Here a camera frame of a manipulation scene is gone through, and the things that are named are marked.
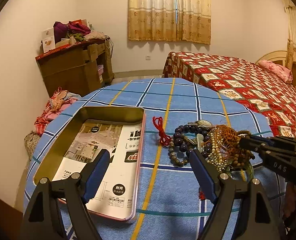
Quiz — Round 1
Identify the brown wooden bead necklace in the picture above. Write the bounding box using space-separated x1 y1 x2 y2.
210 125 256 173

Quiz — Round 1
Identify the silver wristwatch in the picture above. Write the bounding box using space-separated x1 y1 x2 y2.
187 120 213 152

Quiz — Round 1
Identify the dark purple bead bracelet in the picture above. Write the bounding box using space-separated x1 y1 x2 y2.
172 124 211 158

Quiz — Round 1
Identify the grey brown bead bracelet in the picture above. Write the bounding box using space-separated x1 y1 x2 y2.
167 139 192 167

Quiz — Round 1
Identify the red cord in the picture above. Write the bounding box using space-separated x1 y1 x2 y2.
151 116 172 147

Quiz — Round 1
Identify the pink metal tin box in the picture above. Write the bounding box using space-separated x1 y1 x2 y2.
33 106 146 222

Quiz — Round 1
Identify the bed with red quilt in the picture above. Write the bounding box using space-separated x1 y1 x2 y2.
162 51 296 138

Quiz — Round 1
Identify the blue plaid tablecloth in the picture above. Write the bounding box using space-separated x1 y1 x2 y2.
24 78 272 239

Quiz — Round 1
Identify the pink pillow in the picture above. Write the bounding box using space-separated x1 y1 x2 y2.
258 60 293 84

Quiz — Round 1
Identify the cream headboard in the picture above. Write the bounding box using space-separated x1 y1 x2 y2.
255 50 296 87

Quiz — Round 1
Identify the pile of clothes on floor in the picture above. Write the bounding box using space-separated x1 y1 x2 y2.
34 87 81 136

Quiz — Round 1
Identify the beige window curtain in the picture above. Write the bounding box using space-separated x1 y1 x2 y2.
127 0 211 45

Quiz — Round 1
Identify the brown wooden cabinet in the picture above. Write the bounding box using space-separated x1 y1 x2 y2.
35 37 114 96

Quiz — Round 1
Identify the white printed box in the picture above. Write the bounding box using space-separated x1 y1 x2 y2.
41 28 55 53

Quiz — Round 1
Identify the pile of clothes on cabinet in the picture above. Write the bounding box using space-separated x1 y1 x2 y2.
53 21 108 43

